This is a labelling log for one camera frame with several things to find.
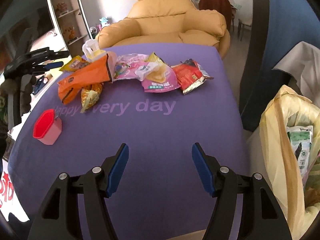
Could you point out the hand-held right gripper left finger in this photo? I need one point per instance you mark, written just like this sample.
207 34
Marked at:
117 170

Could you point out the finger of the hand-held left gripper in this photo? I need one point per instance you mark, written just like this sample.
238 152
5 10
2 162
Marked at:
55 65
60 54

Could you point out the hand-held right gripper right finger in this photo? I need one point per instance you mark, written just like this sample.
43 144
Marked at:
203 170

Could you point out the orange snack bag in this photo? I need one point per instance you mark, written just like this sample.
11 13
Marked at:
75 82

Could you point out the pink cartoon snack packet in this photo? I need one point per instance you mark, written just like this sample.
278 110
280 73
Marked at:
127 66

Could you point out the bin with yellow bag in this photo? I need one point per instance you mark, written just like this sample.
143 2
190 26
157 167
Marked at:
275 155

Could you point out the red snack wrapper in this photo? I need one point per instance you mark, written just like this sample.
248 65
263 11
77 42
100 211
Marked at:
190 76

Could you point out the pink yellow snack packet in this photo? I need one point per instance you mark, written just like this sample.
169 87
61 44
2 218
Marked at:
162 80

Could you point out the yellow purple snack packet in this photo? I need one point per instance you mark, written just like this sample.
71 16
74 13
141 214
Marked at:
73 64

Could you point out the blue small tool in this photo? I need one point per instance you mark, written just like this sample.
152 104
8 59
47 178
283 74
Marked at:
40 83

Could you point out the white yellow plastic container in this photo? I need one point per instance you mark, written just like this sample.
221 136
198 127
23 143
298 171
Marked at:
92 51

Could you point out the black television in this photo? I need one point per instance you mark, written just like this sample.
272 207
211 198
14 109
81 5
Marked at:
25 25

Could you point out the glass display cabinet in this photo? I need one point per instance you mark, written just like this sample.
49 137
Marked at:
65 15

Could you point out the clear globe ornament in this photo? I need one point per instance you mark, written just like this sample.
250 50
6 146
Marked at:
94 32

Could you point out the gold foil snack packet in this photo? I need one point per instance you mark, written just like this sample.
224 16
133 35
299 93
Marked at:
90 95

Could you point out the purple printed tablecloth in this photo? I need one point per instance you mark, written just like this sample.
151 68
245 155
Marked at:
150 135

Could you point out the small white packet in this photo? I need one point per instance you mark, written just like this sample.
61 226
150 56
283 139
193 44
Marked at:
146 69

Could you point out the yellow leather armchair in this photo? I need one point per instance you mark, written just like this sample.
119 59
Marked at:
162 12

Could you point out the white red printed banner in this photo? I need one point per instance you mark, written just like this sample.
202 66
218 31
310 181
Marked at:
7 195

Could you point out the grey white cloth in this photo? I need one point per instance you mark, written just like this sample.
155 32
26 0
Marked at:
300 62

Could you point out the white dining chair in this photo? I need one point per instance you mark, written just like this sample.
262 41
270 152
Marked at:
245 25

